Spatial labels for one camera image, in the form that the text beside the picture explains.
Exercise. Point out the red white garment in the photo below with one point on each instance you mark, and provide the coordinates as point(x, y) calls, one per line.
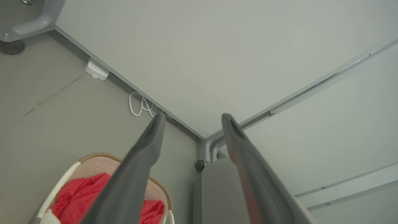
point(48, 219)

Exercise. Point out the black caster wheel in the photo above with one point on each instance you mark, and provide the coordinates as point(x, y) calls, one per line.
point(14, 47)
point(199, 165)

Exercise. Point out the wide white partition panel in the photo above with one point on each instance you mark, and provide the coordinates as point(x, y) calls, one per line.
point(217, 46)

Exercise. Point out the white power strip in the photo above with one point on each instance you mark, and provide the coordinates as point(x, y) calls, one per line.
point(94, 70)

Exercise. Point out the grey partition leg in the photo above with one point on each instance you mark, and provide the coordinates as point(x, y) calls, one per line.
point(206, 149)
point(215, 151)
point(31, 26)

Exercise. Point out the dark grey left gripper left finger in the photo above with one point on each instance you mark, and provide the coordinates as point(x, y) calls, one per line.
point(130, 180)

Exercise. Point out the narrow white partition panel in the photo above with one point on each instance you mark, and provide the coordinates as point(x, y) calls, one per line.
point(326, 130)

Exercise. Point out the white woven-rim laundry basket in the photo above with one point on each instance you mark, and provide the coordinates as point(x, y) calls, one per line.
point(93, 165)

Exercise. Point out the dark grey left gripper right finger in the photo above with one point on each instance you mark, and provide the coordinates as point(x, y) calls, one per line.
point(258, 186)

